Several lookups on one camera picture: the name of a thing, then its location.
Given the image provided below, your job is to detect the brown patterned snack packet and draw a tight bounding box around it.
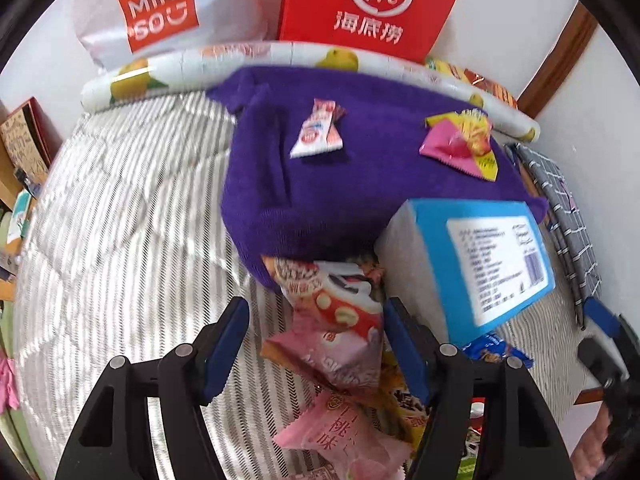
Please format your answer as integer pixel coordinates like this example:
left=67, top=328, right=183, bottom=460
left=260, top=255, right=321, bottom=311

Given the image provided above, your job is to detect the purple towel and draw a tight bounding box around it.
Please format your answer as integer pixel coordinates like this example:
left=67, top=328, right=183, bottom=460
left=205, top=62, right=551, bottom=291

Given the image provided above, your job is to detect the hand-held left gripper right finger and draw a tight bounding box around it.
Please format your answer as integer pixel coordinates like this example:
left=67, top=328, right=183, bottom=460
left=382, top=296, right=573, bottom=480

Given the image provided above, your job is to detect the yellow pink fries snack packet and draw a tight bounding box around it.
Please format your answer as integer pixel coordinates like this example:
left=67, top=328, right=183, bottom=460
left=419, top=108, right=501, bottom=181

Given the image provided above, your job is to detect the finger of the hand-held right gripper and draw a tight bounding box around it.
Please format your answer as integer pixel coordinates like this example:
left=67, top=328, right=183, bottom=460
left=577, top=337, right=631, bottom=386
left=582, top=296, right=640, bottom=361

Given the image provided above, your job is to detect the grey checked cloth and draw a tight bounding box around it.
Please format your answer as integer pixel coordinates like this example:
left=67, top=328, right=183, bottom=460
left=502, top=142, right=601, bottom=331

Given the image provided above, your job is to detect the wooden door frame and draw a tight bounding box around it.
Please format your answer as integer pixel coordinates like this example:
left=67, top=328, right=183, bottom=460
left=515, top=2, right=598, bottom=121

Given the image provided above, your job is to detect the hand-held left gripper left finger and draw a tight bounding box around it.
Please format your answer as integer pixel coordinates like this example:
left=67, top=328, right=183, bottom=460
left=55, top=296, right=251, bottom=480

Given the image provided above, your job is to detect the rolled fruit print mat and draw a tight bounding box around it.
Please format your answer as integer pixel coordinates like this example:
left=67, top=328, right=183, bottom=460
left=80, top=40, right=541, bottom=143

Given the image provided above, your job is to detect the red white snack packet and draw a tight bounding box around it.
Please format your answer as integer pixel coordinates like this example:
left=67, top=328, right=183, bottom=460
left=312, top=260, right=386, bottom=346

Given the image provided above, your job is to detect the person's right hand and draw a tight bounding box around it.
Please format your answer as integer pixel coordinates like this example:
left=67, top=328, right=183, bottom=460
left=570, top=400, right=618, bottom=480

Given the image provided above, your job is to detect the red paper bag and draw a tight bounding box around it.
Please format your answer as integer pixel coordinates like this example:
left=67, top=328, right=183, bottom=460
left=276, top=0, right=473, bottom=63

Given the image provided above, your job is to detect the blue tissue pack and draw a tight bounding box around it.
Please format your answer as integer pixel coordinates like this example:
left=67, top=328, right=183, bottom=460
left=375, top=198, right=556, bottom=348

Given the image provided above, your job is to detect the white pink candy packet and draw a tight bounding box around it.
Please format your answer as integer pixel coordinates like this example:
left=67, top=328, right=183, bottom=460
left=290, top=98, right=347, bottom=160

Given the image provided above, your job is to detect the orange snack packet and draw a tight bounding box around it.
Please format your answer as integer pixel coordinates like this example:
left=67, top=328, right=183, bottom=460
left=425, top=57, right=518, bottom=111

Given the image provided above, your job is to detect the blue snack packet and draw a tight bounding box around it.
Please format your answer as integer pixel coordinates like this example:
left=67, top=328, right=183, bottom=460
left=460, top=332, right=533, bottom=366

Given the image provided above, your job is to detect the pink cloth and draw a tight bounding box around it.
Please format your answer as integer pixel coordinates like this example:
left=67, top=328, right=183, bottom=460
left=0, top=355, right=21, bottom=411

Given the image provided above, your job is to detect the pink patterned snack packet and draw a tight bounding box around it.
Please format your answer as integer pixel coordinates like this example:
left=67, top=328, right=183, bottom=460
left=272, top=392, right=413, bottom=480

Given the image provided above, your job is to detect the brown cardboard box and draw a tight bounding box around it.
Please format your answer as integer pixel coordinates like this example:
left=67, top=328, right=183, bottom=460
left=0, top=96, right=63, bottom=211

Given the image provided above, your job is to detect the white shopping bag orange logo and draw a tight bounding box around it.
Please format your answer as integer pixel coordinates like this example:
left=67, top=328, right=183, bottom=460
left=72, top=0, right=266, bottom=68

